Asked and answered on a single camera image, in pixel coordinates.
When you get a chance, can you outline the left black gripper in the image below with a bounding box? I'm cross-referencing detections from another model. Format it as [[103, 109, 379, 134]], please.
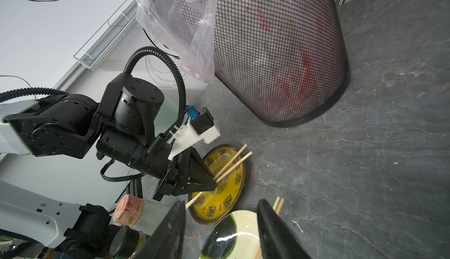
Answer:
[[96, 135, 217, 196]]

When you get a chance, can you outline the pink lid jar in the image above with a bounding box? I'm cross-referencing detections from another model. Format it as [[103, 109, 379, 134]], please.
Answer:
[[112, 195, 171, 236]]

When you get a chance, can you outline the chopsticks green tip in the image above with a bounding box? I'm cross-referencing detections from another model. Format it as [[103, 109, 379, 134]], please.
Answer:
[[252, 196, 285, 259]]

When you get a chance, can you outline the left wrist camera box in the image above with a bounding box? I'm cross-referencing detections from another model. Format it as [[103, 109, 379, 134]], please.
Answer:
[[168, 107, 220, 161]]

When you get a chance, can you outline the black lid spice bottle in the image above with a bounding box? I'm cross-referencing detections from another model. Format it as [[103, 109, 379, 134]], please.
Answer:
[[109, 226, 148, 259]]

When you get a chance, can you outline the white wire wall shelf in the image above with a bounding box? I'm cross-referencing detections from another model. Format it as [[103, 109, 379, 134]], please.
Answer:
[[73, 0, 137, 70]]

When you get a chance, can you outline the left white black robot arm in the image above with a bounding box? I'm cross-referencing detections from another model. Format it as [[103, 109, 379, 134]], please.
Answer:
[[1, 46, 220, 259]]

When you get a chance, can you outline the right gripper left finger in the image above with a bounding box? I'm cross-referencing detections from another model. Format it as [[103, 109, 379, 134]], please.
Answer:
[[135, 201, 186, 259]]

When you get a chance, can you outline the clear plastic bin liner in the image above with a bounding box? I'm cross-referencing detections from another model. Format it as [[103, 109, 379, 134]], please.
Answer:
[[136, 0, 218, 83]]

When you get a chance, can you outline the yellow patterned plate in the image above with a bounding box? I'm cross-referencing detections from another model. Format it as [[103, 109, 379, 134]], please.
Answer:
[[189, 144, 246, 225]]

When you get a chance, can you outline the cream plate with flower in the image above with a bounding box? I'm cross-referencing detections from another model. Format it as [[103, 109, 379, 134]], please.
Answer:
[[200, 210, 260, 259]]

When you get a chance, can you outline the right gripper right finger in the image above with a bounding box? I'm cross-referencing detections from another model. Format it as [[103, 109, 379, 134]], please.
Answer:
[[257, 199, 311, 259]]

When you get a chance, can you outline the black mesh trash bin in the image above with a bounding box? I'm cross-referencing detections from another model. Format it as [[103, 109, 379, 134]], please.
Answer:
[[214, 0, 349, 127]]

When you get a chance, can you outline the mint green toaster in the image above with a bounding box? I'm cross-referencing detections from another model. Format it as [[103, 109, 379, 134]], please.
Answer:
[[154, 93, 179, 136]]

